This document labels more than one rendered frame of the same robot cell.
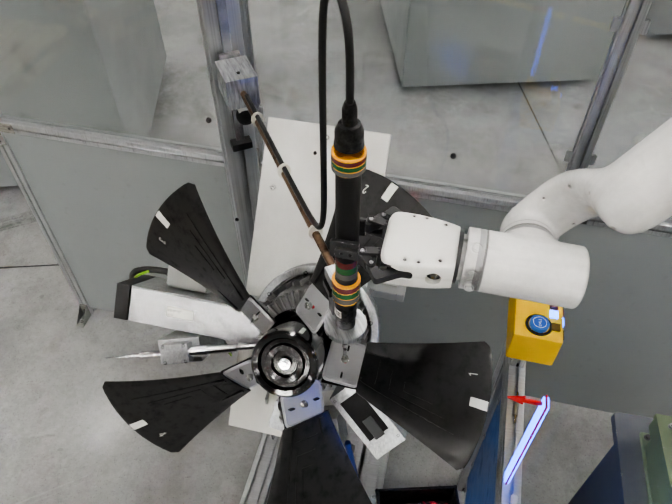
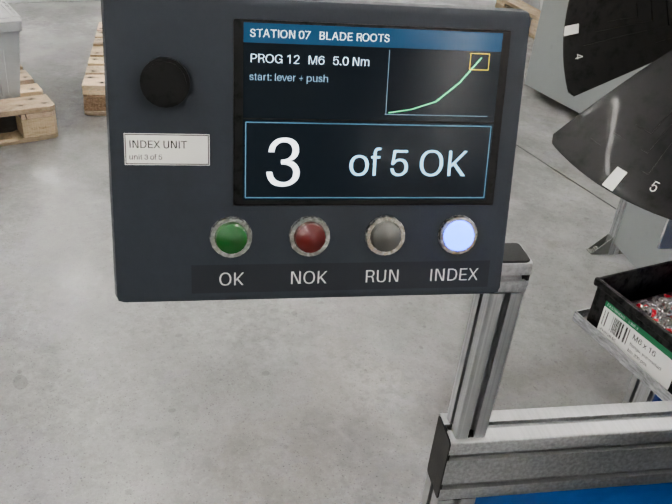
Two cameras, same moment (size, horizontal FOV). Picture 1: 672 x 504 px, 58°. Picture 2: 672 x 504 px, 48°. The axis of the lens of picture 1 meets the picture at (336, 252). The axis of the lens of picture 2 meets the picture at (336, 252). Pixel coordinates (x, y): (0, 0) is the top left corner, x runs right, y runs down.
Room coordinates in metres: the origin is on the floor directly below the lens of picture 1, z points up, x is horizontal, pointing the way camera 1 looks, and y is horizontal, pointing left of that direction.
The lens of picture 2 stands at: (-0.37, -0.65, 1.36)
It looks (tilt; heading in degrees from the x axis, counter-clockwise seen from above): 32 degrees down; 64
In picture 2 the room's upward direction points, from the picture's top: 6 degrees clockwise
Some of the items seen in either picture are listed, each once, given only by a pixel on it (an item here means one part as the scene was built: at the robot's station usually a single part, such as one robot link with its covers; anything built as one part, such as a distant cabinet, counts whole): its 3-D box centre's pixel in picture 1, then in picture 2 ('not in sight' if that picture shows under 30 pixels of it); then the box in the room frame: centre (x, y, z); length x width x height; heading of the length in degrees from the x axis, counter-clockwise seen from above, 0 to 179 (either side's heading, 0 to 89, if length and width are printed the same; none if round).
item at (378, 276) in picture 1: (394, 265); not in sight; (0.53, -0.08, 1.51); 0.08 x 0.06 x 0.01; 138
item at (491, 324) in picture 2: not in sight; (485, 346); (-0.02, -0.24, 0.96); 0.03 x 0.03 x 0.20; 77
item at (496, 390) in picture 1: (483, 435); not in sight; (0.82, -0.44, 0.39); 0.04 x 0.04 x 0.78; 77
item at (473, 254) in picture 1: (470, 259); not in sight; (0.54, -0.18, 1.50); 0.09 x 0.03 x 0.08; 167
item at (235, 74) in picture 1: (236, 81); not in sight; (1.16, 0.22, 1.39); 0.10 x 0.07 x 0.09; 22
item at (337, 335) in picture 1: (343, 304); not in sight; (0.59, -0.01, 1.34); 0.09 x 0.07 x 0.10; 22
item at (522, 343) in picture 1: (533, 322); not in sight; (0.79, -0.43, 1.02); 0.16 x 0.10 x 0.11; 167
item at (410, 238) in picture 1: (424, 250); not in sight; (0.56, -0.12, 1.51); 0.11 x 0.10 x 0.07; 77
